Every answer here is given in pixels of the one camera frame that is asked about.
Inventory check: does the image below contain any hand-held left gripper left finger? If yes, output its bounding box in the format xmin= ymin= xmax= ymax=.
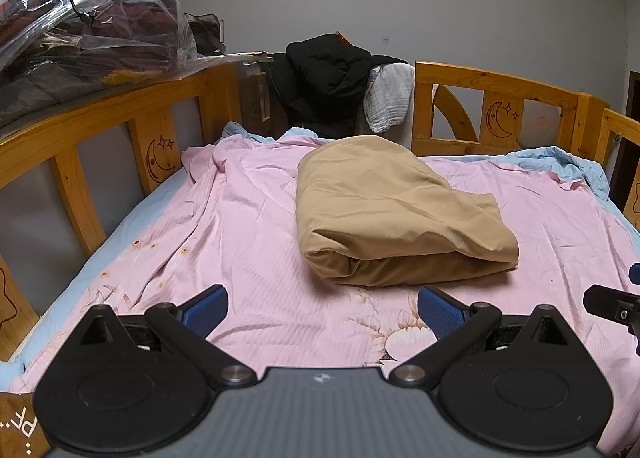
xmin=77 ymin=284 xmax=257 ymax=387

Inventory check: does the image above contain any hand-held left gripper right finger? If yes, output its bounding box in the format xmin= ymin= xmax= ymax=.
xmin=389 ymin=285 xmax=572 ymax=387

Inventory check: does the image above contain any tan zip jacket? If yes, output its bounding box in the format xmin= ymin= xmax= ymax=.
xmin=296 ymin=135 xmax=521 ymax=287

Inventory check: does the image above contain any clear plastic bag of clothes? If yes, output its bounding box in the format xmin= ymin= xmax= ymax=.
xmin=0 ymin=0 xmax=199 ymax=128

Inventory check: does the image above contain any pink floral bed quilt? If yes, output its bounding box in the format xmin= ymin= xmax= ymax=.
xmin=10 ymin=132 xmax=640 ymax=458

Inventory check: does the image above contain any light blue mattress sheet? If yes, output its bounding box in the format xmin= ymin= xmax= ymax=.
xmin=9 ymin=176 xmax=187 ymax=375

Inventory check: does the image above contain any white muslin cloth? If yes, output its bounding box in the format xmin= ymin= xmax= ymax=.
xmin=362 ymin=62 xmax=417 ymax=134

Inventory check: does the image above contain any brown printed cloth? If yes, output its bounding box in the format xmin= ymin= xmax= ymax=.
xmin=0 ymin=390 xmax=52 ymax=458

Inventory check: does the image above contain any black padded jacket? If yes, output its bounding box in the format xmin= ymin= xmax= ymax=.
xmin=269 ymin=33 xmax=410 ymax=139

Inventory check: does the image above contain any wooden bed frame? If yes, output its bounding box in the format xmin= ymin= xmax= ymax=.
xmin=0 ymin=58 xmax=640 ymax=365

